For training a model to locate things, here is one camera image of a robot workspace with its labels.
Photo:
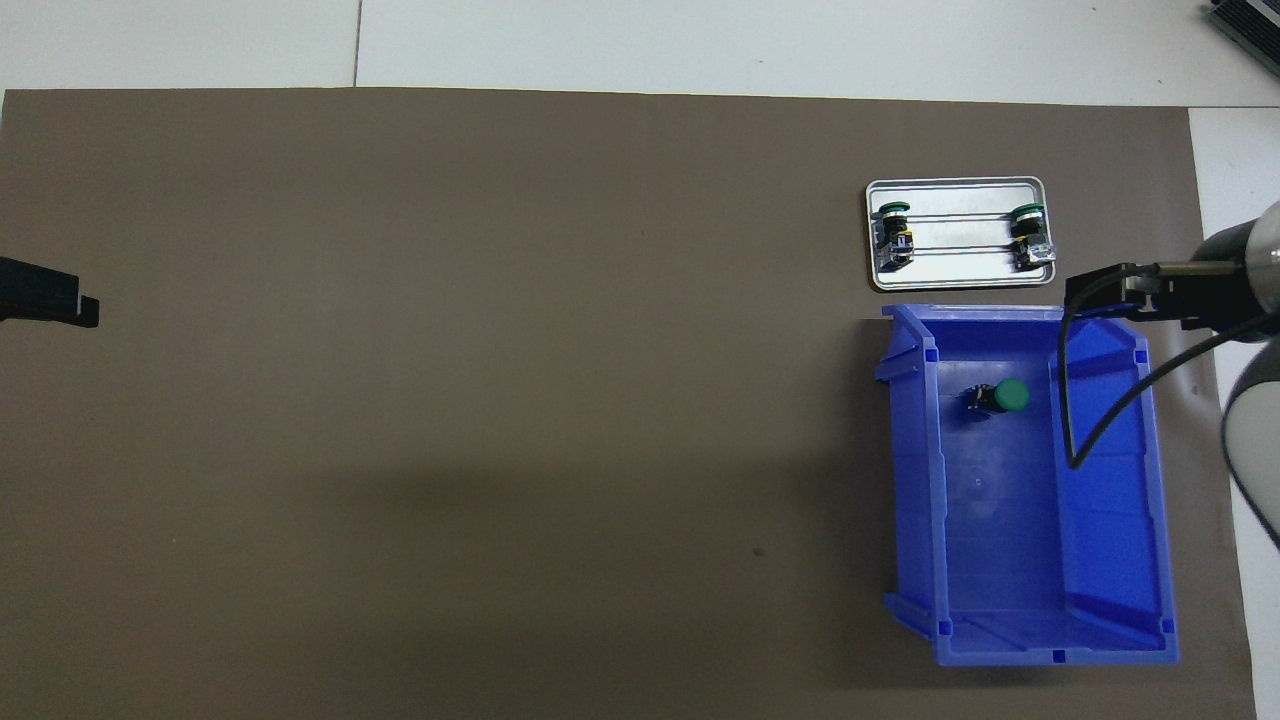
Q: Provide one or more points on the thin metal rod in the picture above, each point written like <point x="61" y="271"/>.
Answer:
<point x="960" y="251"/>
<point x="960" y="215"/>

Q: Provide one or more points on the silver metal tray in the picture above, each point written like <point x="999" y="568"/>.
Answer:
<point x="960" y="272"/>

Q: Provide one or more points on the brown table mat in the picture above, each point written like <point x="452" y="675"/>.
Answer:
<point x="500" y="400"/>

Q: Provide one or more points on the green push button switch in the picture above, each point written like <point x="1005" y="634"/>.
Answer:
<point x="900" y="245"/>
<point x="1030" y="245"/>
<point x="1000" y="398"/>

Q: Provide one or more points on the grey ribbed metal device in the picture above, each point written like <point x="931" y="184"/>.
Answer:
<point x="1250" y="25"/>

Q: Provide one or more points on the blue plastic storage bin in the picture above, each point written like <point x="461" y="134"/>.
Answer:
<point x="980" y="520"/>

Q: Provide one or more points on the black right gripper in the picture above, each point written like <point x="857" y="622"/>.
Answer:
<point x="1215" y="290"/>

